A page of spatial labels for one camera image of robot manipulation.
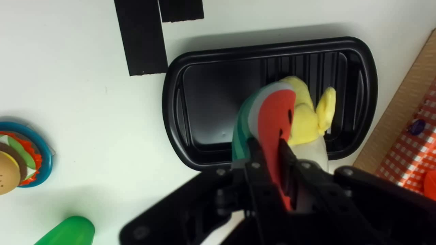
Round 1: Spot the red checkered cloth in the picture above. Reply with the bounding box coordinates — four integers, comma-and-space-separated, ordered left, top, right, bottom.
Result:
375, 79, 436, 195

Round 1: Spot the watermelon slice plushie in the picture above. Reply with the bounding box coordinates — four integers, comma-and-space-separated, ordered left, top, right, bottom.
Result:
232, 82, 296, 210

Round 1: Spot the black tape strip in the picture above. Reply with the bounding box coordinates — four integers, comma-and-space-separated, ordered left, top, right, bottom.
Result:
114, 0, 169, 77

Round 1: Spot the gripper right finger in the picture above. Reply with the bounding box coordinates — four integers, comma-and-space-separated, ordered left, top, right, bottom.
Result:
278, 137, 436, 245

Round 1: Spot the blue round plate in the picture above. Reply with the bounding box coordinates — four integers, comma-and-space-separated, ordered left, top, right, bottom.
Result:
0, 121, 53, 188

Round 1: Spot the purple grape plushie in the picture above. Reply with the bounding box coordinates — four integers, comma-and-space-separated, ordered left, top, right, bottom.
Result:
408, 119, 426, 136

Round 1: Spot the toy hamburger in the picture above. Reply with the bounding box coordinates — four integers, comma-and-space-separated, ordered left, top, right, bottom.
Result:
0, 131, 43, 196

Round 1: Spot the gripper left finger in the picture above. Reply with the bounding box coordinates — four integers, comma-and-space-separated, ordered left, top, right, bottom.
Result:
119, 137, 287, 245

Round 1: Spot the orange plushie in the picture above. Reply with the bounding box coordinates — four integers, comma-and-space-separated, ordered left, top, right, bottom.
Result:
424, 170, 436, 201

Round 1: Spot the banana plushie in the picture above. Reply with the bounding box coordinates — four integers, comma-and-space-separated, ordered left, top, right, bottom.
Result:
279, 76, 336, 170

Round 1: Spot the black plastic plate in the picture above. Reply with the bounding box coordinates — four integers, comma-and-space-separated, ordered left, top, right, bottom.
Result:
162, 36, 378, 171

